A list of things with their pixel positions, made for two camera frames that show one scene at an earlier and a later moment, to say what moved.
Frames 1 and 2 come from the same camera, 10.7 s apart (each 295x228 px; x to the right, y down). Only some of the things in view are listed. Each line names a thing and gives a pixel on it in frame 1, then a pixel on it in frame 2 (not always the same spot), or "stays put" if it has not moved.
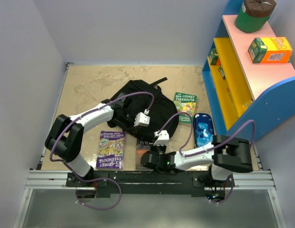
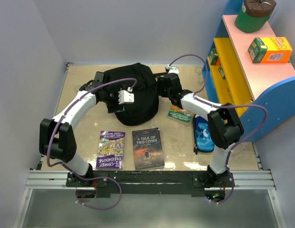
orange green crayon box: x=270 y=50 stays put
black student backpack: x=142 y=108 → x=140 y=80
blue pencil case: x=203 y=129 stays put
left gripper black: x=131 y=127 → x=112 y=108
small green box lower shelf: x=221 y=71 stays put
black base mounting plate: x=139 y=184 stays put
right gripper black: x=154 y=147 → x=160 y=85
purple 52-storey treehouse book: x=110 y=154 stays put
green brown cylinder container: x=254 y=14 stays put
